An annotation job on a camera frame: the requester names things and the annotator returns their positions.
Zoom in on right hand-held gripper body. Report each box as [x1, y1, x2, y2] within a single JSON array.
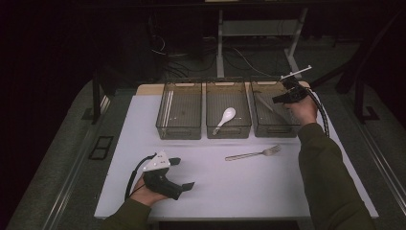
[[280, 64, 313, 104]]

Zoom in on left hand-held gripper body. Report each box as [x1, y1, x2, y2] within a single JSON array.
[[142, 149, 185, 201]]

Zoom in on steel table knife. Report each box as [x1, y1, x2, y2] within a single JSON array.
[[255, 94, 276, 113]]

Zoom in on smoky clear plastic bin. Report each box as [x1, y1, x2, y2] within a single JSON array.
[[205, 80, 253, 140], [250, 80, 303, 139], [155, 80, 203, 141]]

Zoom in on white chopstick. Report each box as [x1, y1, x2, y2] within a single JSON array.
[[165, 90, 175, 128], [161, 90, 171, 129]]

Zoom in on white ceramic spoon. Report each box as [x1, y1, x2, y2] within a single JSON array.
[[212, 106, 237, 136]]

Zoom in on steel fork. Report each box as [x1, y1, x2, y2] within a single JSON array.
[[224, 144, 282, 162]]

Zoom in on person's left hand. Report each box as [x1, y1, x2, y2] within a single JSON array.
[[129, 176, 169, 207]]

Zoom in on person's right hand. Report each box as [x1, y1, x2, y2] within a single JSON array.
[[283, 95, 320, 127]]

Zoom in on black metal stand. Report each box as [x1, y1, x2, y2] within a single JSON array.
[[353, 76, 381, 125]]

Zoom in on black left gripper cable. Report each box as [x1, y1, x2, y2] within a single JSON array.
[[124, 153, 158, 201]]

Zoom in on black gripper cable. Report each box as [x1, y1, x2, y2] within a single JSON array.
[[124, 153, 158, 201], [305, 87, 330, 139]]

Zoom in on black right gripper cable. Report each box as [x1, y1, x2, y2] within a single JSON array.
[[305, 87, 330, 139]]

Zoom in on white floor cable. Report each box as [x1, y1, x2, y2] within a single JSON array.
[[232, 47, 273, 79]]

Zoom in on white metal desk frame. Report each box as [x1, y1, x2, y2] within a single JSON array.
[[215, 8, 309, 81]]

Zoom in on black floor cables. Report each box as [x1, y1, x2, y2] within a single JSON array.
[[148, 34, 218, 80]]

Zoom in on grey metal rail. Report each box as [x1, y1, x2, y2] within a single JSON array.
[[40, 95, 111, 230], [356, 123, 406, 209]]

